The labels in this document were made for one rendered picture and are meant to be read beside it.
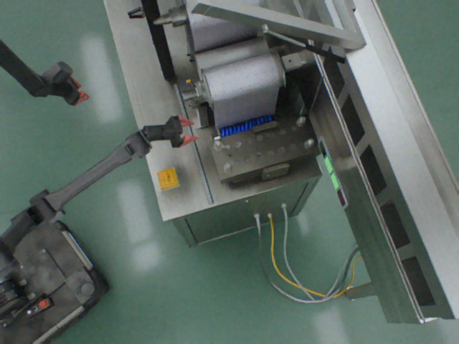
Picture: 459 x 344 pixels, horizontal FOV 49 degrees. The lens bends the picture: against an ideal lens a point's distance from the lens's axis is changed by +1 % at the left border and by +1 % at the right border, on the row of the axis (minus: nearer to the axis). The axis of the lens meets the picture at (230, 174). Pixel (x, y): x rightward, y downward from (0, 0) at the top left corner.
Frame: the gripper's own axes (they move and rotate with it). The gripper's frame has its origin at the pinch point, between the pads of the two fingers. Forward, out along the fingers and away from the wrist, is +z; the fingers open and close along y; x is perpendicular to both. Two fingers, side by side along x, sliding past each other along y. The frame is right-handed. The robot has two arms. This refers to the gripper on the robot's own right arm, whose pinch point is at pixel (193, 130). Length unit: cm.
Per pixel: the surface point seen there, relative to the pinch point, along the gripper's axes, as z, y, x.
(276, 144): 26.8, 12.7, 10.3
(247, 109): 14.4, 0.3, 15.9
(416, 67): 181, -43, -19
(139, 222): 18, 1, -114
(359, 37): 9, 13, 75
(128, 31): -4, -60, -22
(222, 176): 6.9, 18.9, -1.3
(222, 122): 9.1, 0.3, 6.4
